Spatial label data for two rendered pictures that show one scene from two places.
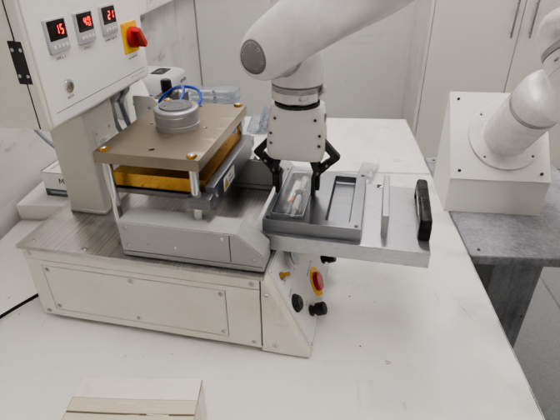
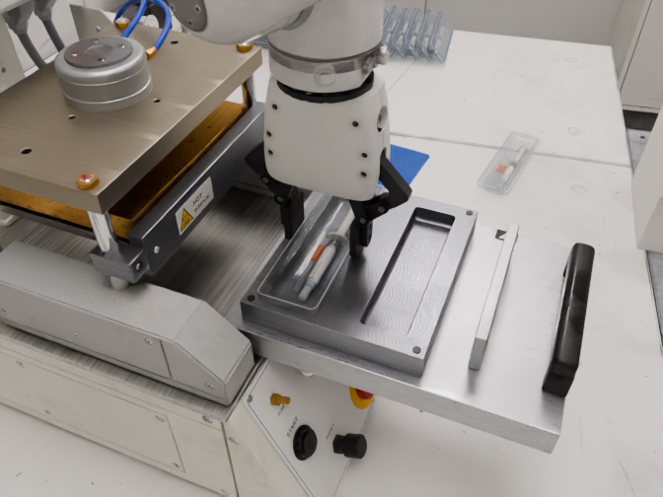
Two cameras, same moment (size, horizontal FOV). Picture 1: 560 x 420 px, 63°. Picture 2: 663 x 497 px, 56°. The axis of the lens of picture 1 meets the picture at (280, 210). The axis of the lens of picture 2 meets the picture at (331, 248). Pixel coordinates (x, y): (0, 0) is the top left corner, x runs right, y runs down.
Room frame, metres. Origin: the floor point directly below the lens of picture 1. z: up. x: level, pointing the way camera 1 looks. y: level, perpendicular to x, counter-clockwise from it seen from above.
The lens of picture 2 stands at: (0.30, -0.11, 1.39)
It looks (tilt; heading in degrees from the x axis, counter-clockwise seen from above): 43 degrees down; 10
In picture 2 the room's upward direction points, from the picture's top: straight up
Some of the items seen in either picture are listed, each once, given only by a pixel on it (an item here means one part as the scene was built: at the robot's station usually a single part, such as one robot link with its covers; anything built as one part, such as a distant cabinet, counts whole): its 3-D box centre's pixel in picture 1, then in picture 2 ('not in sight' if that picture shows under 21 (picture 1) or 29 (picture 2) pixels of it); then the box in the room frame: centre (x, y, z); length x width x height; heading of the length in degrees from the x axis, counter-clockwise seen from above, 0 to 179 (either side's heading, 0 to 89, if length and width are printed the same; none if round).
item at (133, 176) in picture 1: (183, 146); (125, 126); (0.79, 0.18, 1.07); 0.22 x 0.17 x 0.10; 168
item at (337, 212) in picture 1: (318, 200); (367, 261); (0.73, -0.07, 0.98); 0.20 x 0.17 x 0.03; 168
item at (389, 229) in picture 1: (343, 208); (414, 284); (0.72, -0.12, 0.97); 0.30 x 0.22 x 0.08; 78
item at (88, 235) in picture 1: (173, 210); (123, 229); (0.79, 0.22, 0.93); 0.46 x 0.35 x 0.01; 78
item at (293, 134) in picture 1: (297, 127); (325, 125); (0.74, -0.03, 1.12); 0.10 x 0.08 x 0.11; 78
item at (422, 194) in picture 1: (422, 207); (570, 312); (0.69, -0.25, 0.99); 0.15 x 0.02 x 0.04; 168
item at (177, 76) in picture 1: (152, 92); not in sight; (1.75, 0.49, 0.88); 0.25 x 0.20 x 0.17; 79
